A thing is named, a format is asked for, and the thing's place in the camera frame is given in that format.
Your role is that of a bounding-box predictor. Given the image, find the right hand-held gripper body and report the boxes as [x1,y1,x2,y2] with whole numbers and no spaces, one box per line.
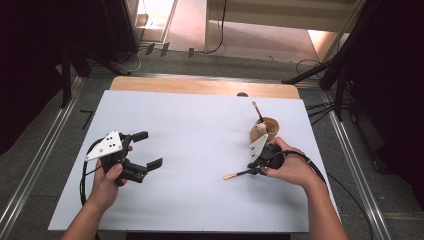
[247,133,286,171]

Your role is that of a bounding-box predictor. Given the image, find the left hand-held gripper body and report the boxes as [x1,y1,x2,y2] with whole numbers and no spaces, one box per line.
[84,129,149,187]

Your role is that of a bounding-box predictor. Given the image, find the black chopstick with wooden end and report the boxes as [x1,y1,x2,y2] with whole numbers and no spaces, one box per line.
[223,169,253,181]
[251,100,266,125]

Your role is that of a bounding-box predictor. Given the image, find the wooden holder with bear figure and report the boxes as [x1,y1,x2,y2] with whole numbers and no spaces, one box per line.
[249,116,280,143]

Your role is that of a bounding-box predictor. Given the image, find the person's right hand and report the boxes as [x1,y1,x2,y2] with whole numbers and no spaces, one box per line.
[261,136,326,192]

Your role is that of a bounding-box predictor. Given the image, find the person's left hand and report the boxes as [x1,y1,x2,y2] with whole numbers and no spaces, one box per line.
[87,144,134,211]

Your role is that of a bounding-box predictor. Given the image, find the white board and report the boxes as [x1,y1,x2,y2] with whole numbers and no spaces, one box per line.
[47,89,342,233]

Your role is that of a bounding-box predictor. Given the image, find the thin black stand legs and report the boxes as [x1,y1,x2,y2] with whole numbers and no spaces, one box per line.
[305,101,335,126]

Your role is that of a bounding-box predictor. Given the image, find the wooden table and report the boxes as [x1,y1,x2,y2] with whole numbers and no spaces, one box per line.
[109,75,301,100]

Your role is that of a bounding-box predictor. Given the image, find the black tripod stand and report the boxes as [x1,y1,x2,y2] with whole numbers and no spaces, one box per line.
[281,0,368,123]
[59,43,133,109]

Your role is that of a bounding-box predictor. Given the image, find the white cabinet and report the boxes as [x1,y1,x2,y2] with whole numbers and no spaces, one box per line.
[124,0,178,44]

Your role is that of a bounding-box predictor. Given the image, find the dark curtain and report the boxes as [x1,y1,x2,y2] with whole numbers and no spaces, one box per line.
[346,0,424,211]
[0,0,139,156]

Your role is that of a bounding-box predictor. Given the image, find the white shelf unit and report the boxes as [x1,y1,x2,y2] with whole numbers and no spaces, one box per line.
[204,0,364,54]

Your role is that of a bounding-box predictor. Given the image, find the left hand-held gripper cable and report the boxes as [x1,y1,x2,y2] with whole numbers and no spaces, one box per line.
[79,137,105,206]

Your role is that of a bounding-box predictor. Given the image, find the hand-held gripper cable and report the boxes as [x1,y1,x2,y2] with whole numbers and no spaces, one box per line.
[79,137,105,206]
[279,149,374,240]

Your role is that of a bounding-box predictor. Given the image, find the right hand-held gripper cable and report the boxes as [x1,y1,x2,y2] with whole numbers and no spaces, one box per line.
[279,149,374,240]

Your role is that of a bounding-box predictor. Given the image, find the metal floor rail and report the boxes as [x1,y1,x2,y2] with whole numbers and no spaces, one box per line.
[319,91,392,240]
[0,76,84,234]

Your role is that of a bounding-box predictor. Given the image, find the white floor cable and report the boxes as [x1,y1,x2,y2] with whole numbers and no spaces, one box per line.
[114,46,148,74]

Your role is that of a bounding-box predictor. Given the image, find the black floor cable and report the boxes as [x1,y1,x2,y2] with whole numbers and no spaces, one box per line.
[294,58,323,80]

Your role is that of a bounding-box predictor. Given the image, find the black hanging cable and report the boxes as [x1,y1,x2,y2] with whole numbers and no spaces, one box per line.
[206,0,228,54]

